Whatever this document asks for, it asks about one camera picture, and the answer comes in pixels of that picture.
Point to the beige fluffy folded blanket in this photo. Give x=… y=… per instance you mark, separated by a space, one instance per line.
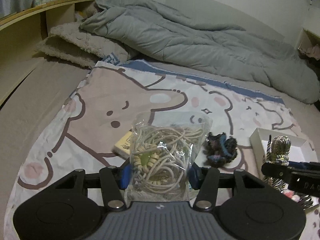
x=68 y=42

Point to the bear print cloth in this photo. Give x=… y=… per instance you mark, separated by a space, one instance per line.
x=105 y=104

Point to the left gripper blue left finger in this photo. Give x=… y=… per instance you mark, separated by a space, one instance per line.
x=125 y=177

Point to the cream wardrobe shelf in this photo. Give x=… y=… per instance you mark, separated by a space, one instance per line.
x=308 y=44

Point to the wooden headboard shelf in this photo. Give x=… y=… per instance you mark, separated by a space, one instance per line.
x=21 y=32

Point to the pink small hair clip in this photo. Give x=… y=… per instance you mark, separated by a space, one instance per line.
x=292 y=195

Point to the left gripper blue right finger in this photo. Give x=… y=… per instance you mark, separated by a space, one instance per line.
x=195 y=177

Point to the grey quilted comforter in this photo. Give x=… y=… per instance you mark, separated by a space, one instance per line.
x=165 y=34

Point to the beige bed sheet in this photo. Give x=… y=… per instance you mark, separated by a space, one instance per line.
x=36 y=101

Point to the dark blue crochet scrunchie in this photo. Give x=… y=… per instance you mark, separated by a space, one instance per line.
x=220 y=149

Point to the clear bag of beige cords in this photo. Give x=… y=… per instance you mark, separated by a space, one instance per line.
x=162 y=150

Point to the white shallow cardboard box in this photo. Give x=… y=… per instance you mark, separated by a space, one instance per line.
x=295 y=148

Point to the yellow small card box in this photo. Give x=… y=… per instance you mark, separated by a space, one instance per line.
x=122 y=147

